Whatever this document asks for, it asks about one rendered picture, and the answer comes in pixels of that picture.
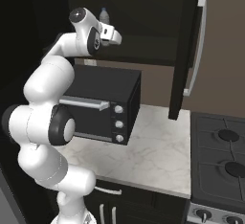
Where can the dark drawer front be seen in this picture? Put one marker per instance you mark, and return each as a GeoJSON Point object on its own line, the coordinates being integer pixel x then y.
{"type": "Point", "coordinates": [137, 191]}

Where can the black toaster oven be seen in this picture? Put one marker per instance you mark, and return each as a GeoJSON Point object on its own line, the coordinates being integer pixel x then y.
{"type": "Point", "coordinates": [102, 81]}

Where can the dark cabinet door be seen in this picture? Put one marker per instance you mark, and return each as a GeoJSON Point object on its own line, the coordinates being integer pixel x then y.
{"type": "Point", "coordinates": [183, 58]}

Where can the pale wall socket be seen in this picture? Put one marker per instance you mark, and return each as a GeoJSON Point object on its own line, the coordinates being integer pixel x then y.
{"type": "Point", "coordinates": [90, 62]}

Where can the clear water bottle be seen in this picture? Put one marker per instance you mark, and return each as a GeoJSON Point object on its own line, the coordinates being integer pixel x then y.
{"type": "Point", "coordinates": [104, 16]}

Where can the dark base cupboard door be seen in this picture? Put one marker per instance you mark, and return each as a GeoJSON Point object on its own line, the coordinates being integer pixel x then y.
{"type": "Point", "coordinates": [170, 210]}
{"type": "Point", "coordinates": [134, 213]}
{"type": "Point", "coordinates": [95, 212]}

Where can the dark open wall cabinet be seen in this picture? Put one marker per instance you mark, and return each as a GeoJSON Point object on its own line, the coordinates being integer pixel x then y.
{"type": "Point", "coordinates": [146, 17]}

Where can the black gas hob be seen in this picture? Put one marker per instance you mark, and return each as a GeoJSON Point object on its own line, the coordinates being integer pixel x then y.
{"type": "Point", "coordinates": [217, 170]}

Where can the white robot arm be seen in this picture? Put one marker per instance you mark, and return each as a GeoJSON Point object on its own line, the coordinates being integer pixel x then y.
{"type": "Point", "coordinates": [48, 84]}

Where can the silver toaster oven knob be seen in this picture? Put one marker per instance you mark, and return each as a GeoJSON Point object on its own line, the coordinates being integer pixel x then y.
{"type": "Point", "coordinates": [120, 138]}
{"type": "Point", "coordinates": [118, 109]}
{"type": "Point", "coordinates": [119, 124]}

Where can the black hob knob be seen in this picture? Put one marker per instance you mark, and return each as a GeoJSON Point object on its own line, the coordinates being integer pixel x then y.
{"type": "Point", "coordinates": [203, 214]}
{"type": "Point", "coordinates": [234, 219]}

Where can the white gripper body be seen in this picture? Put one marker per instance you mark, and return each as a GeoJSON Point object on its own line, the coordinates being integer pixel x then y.
{"type": "Point", "coordinates": [115, 37]}

